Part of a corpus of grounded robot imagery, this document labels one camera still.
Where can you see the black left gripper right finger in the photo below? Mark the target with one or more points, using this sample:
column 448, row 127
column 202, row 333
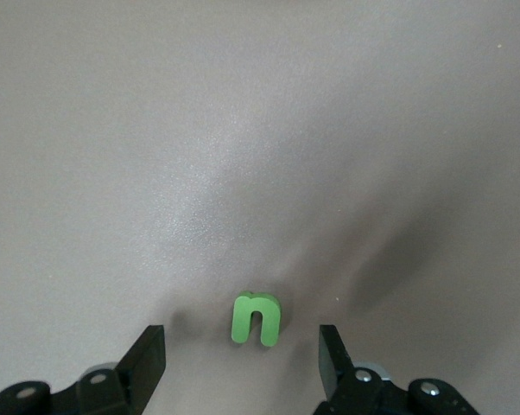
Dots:
column 331, row 363

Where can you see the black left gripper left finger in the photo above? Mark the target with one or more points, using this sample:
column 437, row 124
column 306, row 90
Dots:
column 147, row 367

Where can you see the brown table cover sheet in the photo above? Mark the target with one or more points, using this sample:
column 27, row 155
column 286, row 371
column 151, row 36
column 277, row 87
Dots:
column 113, row 129

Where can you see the green foam letter n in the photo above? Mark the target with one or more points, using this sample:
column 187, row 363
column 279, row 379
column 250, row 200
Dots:
column 260, row 304

